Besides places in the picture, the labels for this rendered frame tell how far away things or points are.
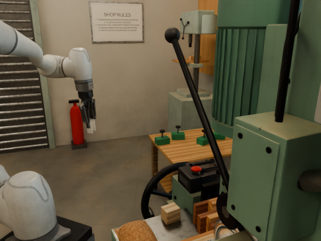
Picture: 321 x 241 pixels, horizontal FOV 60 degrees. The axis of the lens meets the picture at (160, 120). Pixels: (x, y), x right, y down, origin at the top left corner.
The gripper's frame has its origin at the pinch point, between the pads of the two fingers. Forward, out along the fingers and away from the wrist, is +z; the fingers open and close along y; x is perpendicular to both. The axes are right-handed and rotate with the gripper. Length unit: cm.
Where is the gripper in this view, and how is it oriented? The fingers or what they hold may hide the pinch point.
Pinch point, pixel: (90, 126)
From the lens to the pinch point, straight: 155.3
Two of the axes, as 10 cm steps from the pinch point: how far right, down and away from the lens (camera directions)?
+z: 0.6, 9.4, 3.5
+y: 2.7, -3.5, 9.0
